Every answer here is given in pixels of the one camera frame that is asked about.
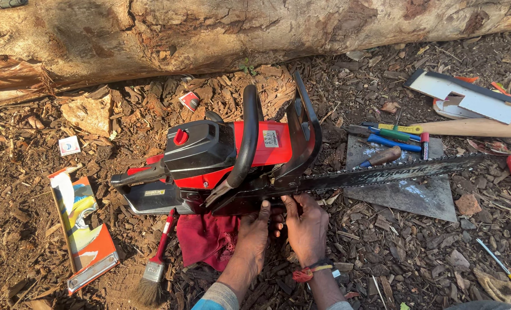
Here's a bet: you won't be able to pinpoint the person's left hand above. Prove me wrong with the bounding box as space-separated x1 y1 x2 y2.
227 200 284 277

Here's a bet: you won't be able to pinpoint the person's right hand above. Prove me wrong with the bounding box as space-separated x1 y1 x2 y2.
281 193 330 268

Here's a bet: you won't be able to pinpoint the red and black chainsaw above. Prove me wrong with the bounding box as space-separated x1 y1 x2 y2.
110 71 487 217

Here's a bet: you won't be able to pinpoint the dark red cloth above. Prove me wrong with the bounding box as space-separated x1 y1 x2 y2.
176 211 241 272

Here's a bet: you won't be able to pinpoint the grey metal sheet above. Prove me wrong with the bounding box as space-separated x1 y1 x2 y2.
343 135 458 224

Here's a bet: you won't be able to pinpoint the red marker pen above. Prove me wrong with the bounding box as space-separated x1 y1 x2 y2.
420 132 431 161

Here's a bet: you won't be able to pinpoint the small red packet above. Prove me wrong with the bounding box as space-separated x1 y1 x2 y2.
178 91 201 113

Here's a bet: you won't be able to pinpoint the reddish stone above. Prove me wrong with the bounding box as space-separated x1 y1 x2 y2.
454 193 483 217

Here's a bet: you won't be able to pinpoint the colourful printed carton box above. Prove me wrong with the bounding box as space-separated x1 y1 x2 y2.
48 166 121 296

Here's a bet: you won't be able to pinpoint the large tree log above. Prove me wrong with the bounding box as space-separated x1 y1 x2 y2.
0 0 511 107

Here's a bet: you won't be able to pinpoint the small white paper packet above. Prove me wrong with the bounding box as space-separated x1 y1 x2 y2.
58 135 81 157

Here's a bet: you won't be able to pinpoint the pale wood chunk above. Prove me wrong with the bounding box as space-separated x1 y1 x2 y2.
60 93 113 138

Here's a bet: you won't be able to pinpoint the white cardboard bar sleeve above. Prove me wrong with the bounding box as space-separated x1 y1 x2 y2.
403 68 511 125

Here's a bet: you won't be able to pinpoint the red and yellow thread bracelet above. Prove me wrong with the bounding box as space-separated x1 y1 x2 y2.
292 258 341 283

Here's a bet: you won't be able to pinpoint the red handled paint brush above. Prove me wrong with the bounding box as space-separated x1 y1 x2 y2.
133 208 177 307

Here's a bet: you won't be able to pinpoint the wooden handled file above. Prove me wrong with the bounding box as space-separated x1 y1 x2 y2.
353 146 403 170

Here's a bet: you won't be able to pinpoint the blue handled pliers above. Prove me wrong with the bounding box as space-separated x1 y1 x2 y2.
366 133 423 153

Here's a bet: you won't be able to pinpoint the green handled tool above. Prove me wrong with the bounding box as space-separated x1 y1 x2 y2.
378 127 411 143

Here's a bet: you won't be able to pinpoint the yellow handled screwdriver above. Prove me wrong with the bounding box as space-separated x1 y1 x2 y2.
360 121 424 135

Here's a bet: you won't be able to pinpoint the long wooden tool handle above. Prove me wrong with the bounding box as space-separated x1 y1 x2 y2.
409 117 511 139

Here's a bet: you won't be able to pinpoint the thin yellow handled file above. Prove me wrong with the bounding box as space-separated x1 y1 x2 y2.
476 238 511 301

